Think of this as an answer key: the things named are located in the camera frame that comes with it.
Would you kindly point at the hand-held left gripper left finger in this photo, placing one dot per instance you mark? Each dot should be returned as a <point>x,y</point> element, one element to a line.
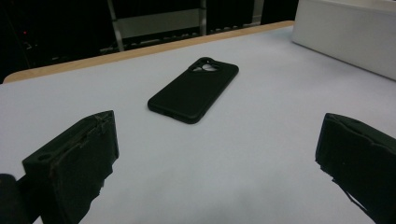
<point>71,168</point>

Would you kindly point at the long white plastic container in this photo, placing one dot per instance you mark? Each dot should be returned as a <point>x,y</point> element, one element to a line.
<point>342,37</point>

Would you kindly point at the white board sheet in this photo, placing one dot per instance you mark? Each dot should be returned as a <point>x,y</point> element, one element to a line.
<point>218,155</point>

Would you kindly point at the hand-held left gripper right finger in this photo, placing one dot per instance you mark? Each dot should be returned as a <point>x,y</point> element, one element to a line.
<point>364,161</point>

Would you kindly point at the black phone case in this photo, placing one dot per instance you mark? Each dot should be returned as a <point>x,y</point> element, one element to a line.
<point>193,93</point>

